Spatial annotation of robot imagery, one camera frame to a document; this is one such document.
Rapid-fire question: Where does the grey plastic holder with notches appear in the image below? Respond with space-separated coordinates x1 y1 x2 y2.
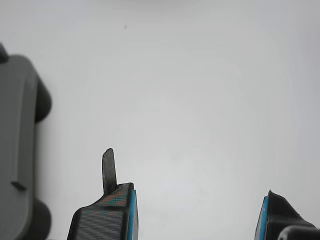
0 42 53 240

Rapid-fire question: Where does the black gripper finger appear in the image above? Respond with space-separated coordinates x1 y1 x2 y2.
254 189 320 240
66 148 139 240

